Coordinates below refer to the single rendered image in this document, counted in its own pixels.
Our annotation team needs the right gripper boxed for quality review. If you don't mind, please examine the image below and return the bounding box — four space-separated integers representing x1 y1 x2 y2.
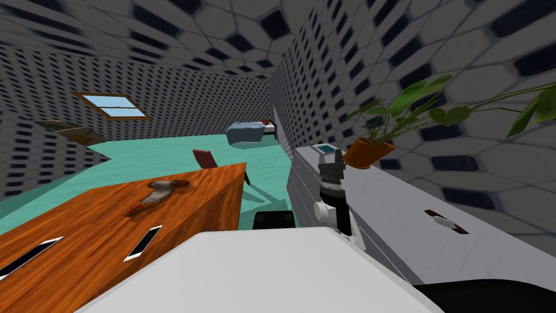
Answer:
318 149 346 187

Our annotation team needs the small white framed tablet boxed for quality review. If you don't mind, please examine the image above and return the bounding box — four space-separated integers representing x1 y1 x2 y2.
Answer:
311 142 342 157

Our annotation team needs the green plant in orange pot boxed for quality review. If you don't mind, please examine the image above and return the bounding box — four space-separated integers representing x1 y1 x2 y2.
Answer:
342 74 556 171

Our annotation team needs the grey dresser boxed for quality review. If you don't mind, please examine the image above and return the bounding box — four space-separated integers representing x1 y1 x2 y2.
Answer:
286 145 556 289

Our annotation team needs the bed with blue blanket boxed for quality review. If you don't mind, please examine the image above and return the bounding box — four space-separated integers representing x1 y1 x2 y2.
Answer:
225 119 278 148

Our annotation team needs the dark red chair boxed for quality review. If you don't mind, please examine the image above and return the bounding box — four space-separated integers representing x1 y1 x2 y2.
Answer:
192 148 252 186

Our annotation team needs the dark red and white object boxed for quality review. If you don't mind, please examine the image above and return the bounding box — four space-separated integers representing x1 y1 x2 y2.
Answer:
424 209 470 236

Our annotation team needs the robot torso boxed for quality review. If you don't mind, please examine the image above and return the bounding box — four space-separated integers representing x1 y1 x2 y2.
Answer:
73 210 445 313

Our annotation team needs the grey and brown figurine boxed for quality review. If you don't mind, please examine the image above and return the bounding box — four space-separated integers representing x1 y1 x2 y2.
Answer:
125 178 191 216

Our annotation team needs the black phone with white edge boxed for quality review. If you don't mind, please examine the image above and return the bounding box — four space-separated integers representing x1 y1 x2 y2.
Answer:
123 224 163 263
0 236 65 281

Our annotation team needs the wooden framed window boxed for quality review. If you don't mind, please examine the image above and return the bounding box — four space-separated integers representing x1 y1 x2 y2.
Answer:
71 91 153 122

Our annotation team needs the orange wooden table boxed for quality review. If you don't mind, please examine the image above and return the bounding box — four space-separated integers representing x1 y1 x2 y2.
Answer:
0 162 248 313

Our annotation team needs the picture on wall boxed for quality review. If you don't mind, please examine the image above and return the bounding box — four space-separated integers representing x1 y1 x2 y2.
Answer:
32 119 110 148

